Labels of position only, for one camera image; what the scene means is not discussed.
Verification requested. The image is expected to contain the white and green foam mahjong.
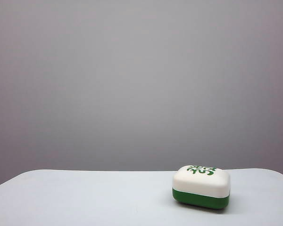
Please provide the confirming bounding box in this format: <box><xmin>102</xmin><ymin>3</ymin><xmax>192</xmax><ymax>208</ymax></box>
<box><xmin>172</xmin><ymin>164</ymin><xmax>232</xmax><ymax>210</ymax></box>

